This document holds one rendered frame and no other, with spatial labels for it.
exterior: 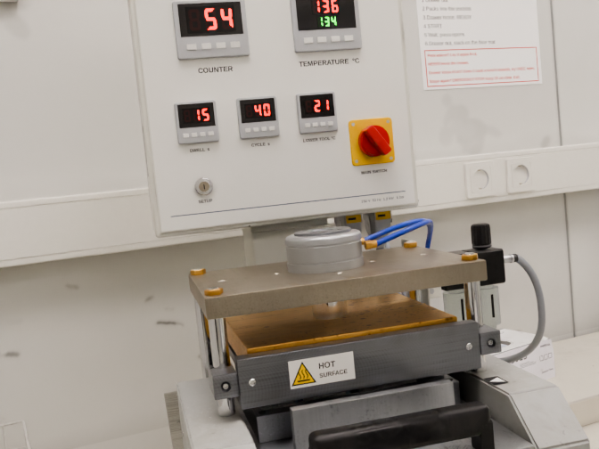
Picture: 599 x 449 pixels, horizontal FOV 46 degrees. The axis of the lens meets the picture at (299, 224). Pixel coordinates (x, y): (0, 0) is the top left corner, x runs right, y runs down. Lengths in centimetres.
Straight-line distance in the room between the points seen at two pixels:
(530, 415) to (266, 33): 51
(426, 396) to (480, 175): 84
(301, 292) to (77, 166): 64
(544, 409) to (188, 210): 44
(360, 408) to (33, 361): 70
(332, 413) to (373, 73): 44
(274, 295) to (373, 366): 11
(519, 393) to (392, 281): 15
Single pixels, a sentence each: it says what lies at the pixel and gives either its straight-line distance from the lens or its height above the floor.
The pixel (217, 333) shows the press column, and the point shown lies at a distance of 64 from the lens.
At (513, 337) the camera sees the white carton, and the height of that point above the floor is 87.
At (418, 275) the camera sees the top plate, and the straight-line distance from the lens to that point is 67.
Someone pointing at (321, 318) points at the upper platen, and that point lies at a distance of 73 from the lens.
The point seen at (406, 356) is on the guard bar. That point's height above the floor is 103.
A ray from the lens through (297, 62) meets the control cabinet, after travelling 87.
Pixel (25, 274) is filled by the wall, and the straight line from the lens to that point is 121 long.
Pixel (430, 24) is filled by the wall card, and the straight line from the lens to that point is 148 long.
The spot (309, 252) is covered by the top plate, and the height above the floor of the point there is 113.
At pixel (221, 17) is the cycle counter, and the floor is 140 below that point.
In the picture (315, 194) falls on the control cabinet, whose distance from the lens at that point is 86.
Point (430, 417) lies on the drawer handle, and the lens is 59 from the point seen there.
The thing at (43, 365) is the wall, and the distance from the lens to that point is 123.
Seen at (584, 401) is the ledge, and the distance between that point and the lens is 129.
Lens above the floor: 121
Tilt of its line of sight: 4 degrees down
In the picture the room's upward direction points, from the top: 6 degrees counter-clockwise
